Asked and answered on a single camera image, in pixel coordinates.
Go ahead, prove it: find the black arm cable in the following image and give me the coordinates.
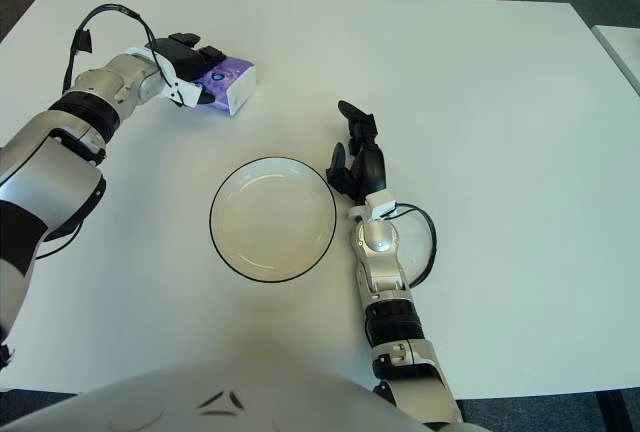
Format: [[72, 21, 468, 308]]
[[389, 203, 439, 289], [34, 3, 181, 261]]

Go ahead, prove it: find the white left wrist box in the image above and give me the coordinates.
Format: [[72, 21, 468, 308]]
[[167, 79, 201, 108]]

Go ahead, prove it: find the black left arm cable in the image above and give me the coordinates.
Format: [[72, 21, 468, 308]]
[[34, 3, 181, 261]]

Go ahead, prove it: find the white side table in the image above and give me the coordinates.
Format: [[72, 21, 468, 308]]
[[592, 25, 640, 96]]

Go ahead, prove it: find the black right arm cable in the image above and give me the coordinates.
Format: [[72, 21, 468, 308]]
[[389, 203, 439, 289]]

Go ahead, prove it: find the black table leg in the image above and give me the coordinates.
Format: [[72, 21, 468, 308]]
[[597, 391, 634, 432]]

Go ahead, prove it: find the white plate with black rim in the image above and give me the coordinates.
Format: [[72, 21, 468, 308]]
[[209, 157, 338, 283]]

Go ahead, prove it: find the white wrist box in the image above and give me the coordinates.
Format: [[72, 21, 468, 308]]
[[167, 79, 201, 108], [364, 190, 399, 221]]

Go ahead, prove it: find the purple tissue paper pack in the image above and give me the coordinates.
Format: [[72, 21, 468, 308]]
[[192, 54, 258, 118]]

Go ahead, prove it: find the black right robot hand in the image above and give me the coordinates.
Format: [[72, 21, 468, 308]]
[[325, 100, 389, 206]]

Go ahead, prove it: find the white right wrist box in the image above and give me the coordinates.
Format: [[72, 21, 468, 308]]
[[364, 190, 399, 221]]

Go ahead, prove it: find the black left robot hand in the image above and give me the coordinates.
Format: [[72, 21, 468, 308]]
[[144, 31, 224, 106]]

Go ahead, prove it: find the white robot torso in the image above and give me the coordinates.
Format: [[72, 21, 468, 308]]
[[4, 355, 416, 432]]

